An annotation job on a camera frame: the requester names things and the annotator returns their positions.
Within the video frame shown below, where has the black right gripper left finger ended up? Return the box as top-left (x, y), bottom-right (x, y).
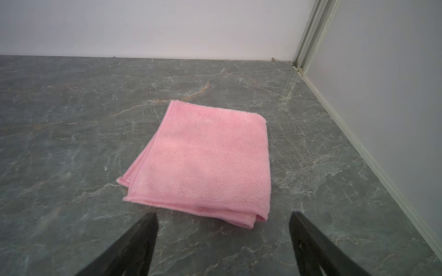
top-left (77, 212), bottom-right (159, 276)

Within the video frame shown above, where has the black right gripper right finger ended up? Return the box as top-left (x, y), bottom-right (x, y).
top-left (289, 212), bottom-right (369, 276)

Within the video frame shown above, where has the pink microfiber cloth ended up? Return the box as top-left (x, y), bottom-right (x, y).
top-left (117, 101), bottom-right (271, 229)

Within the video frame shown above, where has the aluminium corner frame post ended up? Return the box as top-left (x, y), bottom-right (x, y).
top-left (292, 0), bottom-right (340, 75)

